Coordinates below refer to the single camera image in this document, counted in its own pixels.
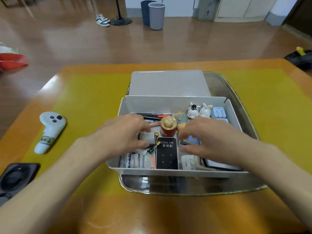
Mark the black coat stand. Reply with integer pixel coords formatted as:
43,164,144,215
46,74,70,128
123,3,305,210
110,0,133,26

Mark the white red small packet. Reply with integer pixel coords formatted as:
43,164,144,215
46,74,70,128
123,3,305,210
144,153,156,169

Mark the pile of small batteries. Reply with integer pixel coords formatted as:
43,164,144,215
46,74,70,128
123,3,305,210
119,140,161,169

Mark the dark brown door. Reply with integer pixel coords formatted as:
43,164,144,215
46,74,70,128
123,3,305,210
282,0,312,37

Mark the stainless steel tray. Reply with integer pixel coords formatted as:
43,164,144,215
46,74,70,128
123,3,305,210
119,71,268,196

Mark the red plastic bag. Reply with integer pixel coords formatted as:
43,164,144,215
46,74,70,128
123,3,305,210
0,42,29,72

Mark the cream two-door cabinet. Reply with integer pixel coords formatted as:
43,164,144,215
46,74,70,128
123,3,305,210
213,0,278,23

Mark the white built-in wardrobe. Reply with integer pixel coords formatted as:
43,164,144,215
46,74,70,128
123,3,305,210
124,0,199,17

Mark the yellow table mat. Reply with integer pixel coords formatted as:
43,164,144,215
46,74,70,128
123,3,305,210
22,69,312,195

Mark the bundle of black pens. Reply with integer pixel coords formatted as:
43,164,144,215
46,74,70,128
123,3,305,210
131,112,174,127

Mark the white mini fan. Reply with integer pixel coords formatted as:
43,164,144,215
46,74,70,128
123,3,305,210
138,131,159,145

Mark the white handheld controller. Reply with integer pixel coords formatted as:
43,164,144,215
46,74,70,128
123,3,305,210
34,111,67,155

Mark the black WiFi device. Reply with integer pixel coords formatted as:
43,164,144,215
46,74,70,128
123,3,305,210
156,136,179,170

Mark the gray metal safe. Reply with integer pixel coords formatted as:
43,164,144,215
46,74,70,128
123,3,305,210
197,0,219,21

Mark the person's right hand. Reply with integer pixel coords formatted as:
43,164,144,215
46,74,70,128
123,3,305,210
178,117,254,166

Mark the black smartphone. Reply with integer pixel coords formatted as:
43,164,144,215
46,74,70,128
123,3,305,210
0,163,41,207

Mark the white bunny figurine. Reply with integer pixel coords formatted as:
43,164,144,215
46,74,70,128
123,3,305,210
199,103,213,119

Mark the white figurine black hat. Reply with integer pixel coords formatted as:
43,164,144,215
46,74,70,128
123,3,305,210
187,102,201,119

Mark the red cylindrical can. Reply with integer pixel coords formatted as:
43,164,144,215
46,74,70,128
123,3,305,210
160,115,178,137

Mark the person's right forearm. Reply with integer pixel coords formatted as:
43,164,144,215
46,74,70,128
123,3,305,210
238,140,312,229

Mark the person's left hand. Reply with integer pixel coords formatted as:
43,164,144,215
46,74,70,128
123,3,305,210
91,114,151,160

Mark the white remote control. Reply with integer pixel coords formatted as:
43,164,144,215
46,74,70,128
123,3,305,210
181,154,208,171

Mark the black garbage bag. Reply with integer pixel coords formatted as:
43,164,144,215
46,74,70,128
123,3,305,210
284,46,312,71

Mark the white box lid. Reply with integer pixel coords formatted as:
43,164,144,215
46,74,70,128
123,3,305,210
128,70,211,97

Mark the person's left forearm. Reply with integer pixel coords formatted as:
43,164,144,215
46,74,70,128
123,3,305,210
0,137,110,234

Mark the gray trash bin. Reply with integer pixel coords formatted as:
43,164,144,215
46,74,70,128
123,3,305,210
148,2,166,31

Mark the white storage box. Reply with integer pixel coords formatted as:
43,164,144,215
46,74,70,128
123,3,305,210
106,95,249,178

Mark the dark blue trash bin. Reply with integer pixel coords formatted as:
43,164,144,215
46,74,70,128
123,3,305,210
140,0,156,26

